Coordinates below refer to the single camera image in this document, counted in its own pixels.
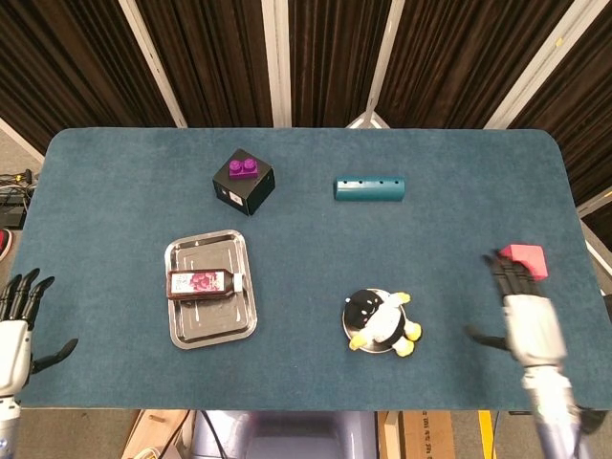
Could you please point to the red black shoe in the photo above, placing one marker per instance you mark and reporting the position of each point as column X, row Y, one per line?
column 4, row 244

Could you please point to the lavender robot torso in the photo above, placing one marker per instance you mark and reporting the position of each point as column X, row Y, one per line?
column 296, row 435

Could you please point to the black electronics box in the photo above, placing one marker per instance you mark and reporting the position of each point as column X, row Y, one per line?
column 10, row 215

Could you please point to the black white penguin plush toy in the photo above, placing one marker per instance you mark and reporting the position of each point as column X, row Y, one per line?
column 382, row 320

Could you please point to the light wooden board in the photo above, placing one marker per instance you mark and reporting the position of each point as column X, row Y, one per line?
column 153, row 430

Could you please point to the brown cardboard box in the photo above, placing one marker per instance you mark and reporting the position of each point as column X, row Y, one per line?
column 425, row 435

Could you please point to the dark red juice bottle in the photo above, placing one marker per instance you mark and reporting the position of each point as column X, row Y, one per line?
column 201, row 282

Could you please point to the rectangular steel tray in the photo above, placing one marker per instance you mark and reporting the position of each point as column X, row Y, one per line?
column 215, row 330

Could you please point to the black cardboard box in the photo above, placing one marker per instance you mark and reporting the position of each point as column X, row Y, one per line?
column 253, row 196

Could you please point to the right lavender robot arm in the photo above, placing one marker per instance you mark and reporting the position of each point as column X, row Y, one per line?
column 554, row 416

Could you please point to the pink foam cube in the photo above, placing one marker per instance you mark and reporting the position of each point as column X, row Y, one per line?
column 531, row 260

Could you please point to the teal half-cylinder block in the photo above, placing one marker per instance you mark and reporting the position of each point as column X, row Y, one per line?
column 368, row 191

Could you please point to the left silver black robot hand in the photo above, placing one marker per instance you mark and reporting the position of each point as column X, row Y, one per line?
column 14, row 349

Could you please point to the blue felt table cloth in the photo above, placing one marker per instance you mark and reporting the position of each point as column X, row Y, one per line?
column 306, row 239

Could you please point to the purple toy brick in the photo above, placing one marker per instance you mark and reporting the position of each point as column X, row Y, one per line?
column 243, row 169

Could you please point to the dark brown curtain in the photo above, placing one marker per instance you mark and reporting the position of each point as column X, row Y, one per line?
column 215, row 57

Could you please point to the round steel plate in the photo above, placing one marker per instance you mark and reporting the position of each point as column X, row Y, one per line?
column 349, row 332

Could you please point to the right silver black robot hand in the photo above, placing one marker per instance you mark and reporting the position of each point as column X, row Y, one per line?
column 533, row 330

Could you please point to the white frame post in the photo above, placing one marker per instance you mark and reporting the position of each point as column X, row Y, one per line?
column 19, row 138
column 535, row 67
column 380, row 62
column 597, row 246
column 595, row 203
column 277, row 62
column 153, row 62

